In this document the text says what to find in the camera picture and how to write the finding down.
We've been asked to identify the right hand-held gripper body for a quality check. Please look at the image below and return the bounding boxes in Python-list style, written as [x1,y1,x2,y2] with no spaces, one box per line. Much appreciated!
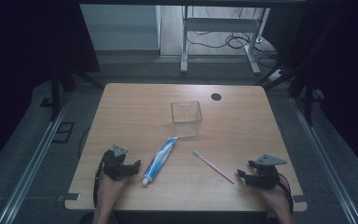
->
[247,154,288,190]

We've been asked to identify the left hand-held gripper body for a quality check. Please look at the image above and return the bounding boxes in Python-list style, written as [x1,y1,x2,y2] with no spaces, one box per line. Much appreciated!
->
[102,144,131,181]

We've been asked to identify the blue and white toothpaste tube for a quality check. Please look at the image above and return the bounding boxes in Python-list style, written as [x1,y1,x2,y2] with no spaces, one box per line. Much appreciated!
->
[141,136,179,187]

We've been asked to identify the pink toothbrush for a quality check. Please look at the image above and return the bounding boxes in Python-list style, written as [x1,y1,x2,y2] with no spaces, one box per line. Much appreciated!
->
[192,149,236,185]

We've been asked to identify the clear plastic container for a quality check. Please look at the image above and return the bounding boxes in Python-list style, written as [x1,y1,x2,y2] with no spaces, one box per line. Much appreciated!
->
[170,100,203,140]

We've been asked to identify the person's right hand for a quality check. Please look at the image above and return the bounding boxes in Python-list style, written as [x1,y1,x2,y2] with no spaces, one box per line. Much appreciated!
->
[255,184,293,207]

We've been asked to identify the person's left hand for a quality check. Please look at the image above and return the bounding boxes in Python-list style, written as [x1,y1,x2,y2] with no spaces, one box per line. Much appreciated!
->
[96,171,132,201]

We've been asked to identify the black metal stand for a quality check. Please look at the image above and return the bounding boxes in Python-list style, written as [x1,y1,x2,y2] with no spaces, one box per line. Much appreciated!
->
[49,63,104,122]
[255,62,316,127]

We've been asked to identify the white power strip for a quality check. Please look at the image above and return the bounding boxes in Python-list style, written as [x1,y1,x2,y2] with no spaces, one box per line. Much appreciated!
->
[268,69,285,82]

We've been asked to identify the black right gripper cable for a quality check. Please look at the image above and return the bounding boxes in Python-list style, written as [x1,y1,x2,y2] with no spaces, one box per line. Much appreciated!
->
[278,173,295,215]

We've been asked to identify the aluminium floor rail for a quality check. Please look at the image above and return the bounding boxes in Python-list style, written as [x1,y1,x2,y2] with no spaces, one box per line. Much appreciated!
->
[0,92,73,224]
[290,96,358,224]

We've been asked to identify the black floor cables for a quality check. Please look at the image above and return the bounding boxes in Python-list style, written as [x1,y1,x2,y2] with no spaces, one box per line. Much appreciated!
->
[186,7,281,68]

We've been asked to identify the white metal desk frame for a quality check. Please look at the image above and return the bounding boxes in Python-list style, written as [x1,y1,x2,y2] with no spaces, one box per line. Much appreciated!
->
[180,6,271,76]

